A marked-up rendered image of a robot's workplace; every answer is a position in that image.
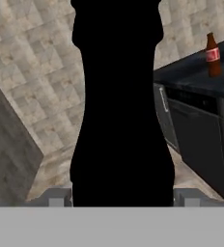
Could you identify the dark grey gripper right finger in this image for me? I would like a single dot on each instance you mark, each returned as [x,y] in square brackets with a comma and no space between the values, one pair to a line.
[189,195]

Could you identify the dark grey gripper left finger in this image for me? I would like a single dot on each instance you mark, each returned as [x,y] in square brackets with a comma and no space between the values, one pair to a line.
[54,196]

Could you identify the large black bottle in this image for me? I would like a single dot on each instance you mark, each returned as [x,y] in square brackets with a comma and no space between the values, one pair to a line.
[122,103]

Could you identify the grey dining counter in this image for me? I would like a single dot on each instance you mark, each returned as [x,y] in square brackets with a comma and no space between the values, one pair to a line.
[8,144]

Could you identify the brown bottle with red label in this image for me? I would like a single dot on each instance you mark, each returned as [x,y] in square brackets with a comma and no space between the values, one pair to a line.
[212,56]

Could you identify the dark grey cupboard door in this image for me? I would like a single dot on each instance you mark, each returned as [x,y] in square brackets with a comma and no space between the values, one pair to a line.
[165,115]

